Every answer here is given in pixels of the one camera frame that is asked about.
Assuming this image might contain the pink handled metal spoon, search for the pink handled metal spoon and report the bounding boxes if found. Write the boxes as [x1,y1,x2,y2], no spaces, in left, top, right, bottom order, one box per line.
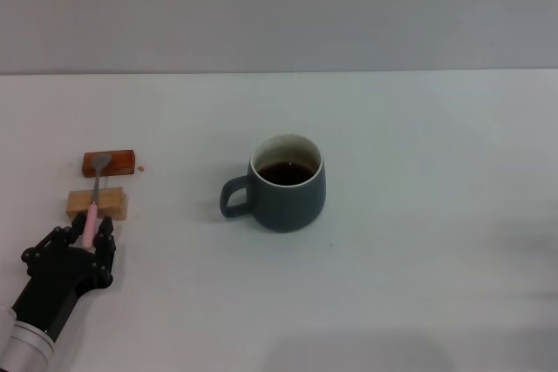
[80,152,115,252]

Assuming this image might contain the grey ceramic cup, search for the grey ceramic cup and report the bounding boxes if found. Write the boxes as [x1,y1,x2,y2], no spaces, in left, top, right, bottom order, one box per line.
[219,132,327,233]

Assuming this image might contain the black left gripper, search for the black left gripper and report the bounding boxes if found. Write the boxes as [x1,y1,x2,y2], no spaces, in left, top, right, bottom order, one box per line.
[10,213,119,343]

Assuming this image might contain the dark coffee liquid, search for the dark coffee liquid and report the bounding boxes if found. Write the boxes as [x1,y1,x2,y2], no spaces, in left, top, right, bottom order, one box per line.
[255,161,320,187]

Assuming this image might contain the reddish brown wooden block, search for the reddish brown wooden block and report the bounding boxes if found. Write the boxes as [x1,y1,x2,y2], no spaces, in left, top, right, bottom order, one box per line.
[81,149,137,179]

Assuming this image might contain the light wooden block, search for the light wooden block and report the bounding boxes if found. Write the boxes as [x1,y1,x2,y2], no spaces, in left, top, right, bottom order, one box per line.
[65,187,130,221]

